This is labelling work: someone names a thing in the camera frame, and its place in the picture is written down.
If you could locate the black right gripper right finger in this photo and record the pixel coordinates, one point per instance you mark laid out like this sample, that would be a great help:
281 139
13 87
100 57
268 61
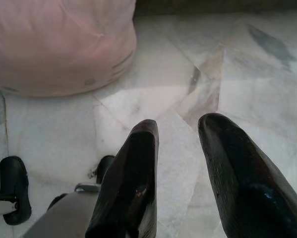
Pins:
242 183

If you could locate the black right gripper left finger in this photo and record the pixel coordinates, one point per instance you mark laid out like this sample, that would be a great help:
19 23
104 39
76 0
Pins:
128 178

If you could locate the pink plush pillow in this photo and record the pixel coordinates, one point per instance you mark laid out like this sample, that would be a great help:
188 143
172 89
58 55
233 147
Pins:
54 47

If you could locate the grey-brown fabric sofa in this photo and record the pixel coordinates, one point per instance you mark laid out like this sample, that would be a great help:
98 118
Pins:
212 6

